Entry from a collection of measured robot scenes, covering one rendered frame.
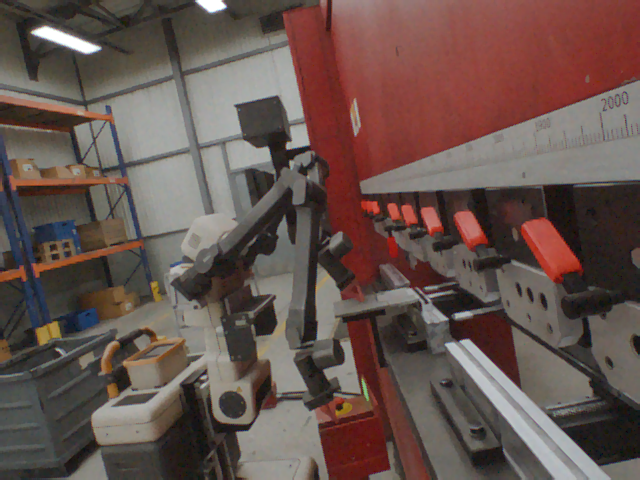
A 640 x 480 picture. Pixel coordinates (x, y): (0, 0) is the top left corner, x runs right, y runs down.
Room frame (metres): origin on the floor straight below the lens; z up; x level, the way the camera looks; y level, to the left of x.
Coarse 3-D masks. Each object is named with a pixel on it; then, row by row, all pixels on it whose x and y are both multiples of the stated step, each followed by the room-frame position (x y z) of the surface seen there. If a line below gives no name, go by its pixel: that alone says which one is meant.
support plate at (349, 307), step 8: (368, 296) 1.54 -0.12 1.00; (336, 304) 1.52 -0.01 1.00; (344, 304) 1.50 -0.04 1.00; (352, 304) 1.47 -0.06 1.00; (360, 304) 1.45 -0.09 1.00; (368, 304) 1.43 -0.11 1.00; (376, 304) 1.41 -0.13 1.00; (384, 304) 1.39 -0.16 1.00; (392, 304) 1.38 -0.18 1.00; (400, 304) 1.38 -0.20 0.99; (336, 312) 1.42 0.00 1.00; (344, 312) 1.40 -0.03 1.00; (352, 312) 1.38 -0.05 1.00; (360, 312) 1.38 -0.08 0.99
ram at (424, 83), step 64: (384, 0) 0.94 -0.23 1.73; (448, 0) 0.58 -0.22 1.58; (512, 0) 0.42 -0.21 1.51; (576, 0) 0.33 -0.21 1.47; (384, 64) 1.07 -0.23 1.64; (448, 64) 0.62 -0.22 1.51; (512, 64) 0.44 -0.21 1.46; (576, 64) 0.34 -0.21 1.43; (384, 128) 1.24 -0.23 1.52; (448, 128) 0.68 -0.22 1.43; (384, 192) 1.48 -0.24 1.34
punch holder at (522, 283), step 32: (512, 192) 0.48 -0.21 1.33; (544, 192) 0.42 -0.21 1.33; (512, 224) 0.50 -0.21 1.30; (576, 224) 0.42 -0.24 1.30; (512, 256) 0.51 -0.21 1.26; (576, 256) 0.42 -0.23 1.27; (512, 288) 0.52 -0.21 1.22; (544, 288) 0.44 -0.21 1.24; (544, 320) 0.45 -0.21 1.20; (576, 320) 0.42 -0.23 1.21
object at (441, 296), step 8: (456, 288) 1.87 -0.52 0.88; (432, 296) 1.89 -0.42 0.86; (440, 296) 1.88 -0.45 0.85; (448, 296) 1.90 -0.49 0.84; (456, 296) 1.88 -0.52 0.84; (464, 296) 1.87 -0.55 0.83; (440, 304) 1.88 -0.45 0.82; (448, 304) 1.88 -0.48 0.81; (456, 304) 1.88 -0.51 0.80; (464, 304) 1.88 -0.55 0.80; (472, 304) 1.88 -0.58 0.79; (480, 304) 1.88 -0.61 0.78; (448, 312) 1.88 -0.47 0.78; (456, 312) 1.88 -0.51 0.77; (448, 320) 1.87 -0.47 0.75
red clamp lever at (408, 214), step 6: (408, 204) 0.98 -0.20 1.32; (402, 210) 0.97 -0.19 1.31; (408, 210) 0.96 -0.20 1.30; (408, 216) 0.95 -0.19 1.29; (414, 216) 0.95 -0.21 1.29; (408, 222) 0.94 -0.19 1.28; (414, 222) 0.94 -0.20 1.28; (414, 228) 0.93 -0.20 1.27; (408, 234) 0.93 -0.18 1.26; (414, 234) 0.91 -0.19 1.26; (420, 234) 0.91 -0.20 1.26; (426, 234) 0.92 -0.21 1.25
